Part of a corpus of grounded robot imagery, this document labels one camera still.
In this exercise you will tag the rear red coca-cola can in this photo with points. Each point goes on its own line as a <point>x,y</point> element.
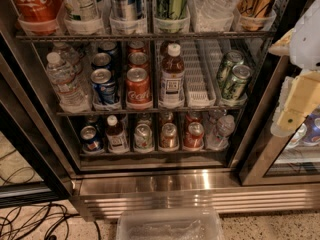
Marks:
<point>136,46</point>

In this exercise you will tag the glass fridge door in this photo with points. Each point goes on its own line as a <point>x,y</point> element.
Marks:
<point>263,158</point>
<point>30,171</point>

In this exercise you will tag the bottom shelf water bottle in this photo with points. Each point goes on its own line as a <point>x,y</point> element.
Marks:
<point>222,130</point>

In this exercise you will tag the bottom shelf brown can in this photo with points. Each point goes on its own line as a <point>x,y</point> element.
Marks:
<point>168,136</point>

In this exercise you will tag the rear clear water bottle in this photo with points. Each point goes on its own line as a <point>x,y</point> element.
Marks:
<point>68,53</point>

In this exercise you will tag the middle wire shelf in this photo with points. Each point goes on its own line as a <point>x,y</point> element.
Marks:
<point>150,110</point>

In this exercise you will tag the left glass fridge door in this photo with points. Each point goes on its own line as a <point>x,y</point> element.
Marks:
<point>30,171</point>

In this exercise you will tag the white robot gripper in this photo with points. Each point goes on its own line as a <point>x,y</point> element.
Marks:
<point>306,42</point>

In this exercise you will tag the red coca-cola can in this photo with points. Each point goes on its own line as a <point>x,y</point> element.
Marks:
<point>138,60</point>
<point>136,46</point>
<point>138,86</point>

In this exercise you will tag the rear green soda can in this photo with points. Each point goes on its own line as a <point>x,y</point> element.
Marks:
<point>229,60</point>

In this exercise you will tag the top wire shelf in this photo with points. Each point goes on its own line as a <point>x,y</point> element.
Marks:
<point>144,37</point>

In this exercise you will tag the blue pepsi can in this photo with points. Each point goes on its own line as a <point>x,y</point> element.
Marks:
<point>111,48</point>
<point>104,85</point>
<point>101,60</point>

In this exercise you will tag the bottom shelf pepsi can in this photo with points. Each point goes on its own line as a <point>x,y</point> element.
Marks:
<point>91,139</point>

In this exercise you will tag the clear sprite bottle top shelf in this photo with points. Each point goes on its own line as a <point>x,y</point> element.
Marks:
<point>81,10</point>

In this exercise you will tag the clear water bottle top shelf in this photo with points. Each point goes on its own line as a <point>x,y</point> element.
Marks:
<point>218,0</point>

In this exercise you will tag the brown tea bottle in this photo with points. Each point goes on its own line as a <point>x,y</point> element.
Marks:
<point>172,77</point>
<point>164,47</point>

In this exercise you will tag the bottom shelf red can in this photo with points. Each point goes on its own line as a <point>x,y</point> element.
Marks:
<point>194,135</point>

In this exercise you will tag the large coca-cola bottle top shelf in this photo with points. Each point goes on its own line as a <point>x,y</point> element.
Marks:
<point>38,17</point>

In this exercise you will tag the right glass fridge door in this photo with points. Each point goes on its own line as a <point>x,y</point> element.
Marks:
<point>263,158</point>

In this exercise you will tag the orange gold can top shelf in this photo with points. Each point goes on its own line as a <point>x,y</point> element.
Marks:
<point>254,13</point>

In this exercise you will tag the rear brown tea bottle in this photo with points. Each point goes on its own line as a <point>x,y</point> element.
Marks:
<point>164,47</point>

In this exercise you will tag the wire shelf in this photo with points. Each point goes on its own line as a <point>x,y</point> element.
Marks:
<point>150,110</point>
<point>144,37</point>

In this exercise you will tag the green soda can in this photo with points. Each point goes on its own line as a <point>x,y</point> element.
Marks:
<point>229,60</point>
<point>236,82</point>

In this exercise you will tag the green bottle top shelf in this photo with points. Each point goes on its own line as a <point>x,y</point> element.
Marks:
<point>171,9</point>

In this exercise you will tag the front brown tea bottle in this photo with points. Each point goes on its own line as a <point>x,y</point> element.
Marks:
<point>172,77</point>

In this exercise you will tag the front clear water bottle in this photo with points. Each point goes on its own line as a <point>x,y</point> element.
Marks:
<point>72,97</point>

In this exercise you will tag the clear plastic bin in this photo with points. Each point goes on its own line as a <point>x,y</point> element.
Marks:
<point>170,224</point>

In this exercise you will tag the empty white shelf tray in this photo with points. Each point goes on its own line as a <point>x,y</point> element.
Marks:
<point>198,87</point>

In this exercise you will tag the bottom shelf tea bottle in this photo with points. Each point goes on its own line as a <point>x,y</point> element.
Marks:
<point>116,135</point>

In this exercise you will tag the silver blue can top shelf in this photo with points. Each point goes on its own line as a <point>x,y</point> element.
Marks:
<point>127,10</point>

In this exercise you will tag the front green soda can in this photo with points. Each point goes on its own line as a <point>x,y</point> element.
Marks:
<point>236,82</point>

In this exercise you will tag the bottom shelf silver green can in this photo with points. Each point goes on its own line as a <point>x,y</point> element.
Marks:
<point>143,137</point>

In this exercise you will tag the front red coca-cola can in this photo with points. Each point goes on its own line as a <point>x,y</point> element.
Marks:
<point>138,86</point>

